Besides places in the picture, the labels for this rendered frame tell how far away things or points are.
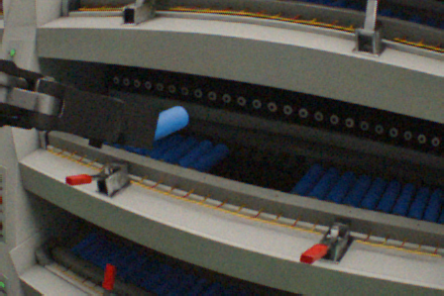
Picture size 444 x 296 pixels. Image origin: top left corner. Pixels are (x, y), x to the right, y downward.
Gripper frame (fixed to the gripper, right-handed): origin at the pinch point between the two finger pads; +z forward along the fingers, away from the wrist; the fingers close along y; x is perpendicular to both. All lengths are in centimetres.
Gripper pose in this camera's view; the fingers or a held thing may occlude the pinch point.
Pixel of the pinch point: (112, 120)
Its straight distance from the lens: 39.9
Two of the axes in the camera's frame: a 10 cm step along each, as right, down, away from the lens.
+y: -8.6, -1.8, 4.8
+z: 4.6, 1.3, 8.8
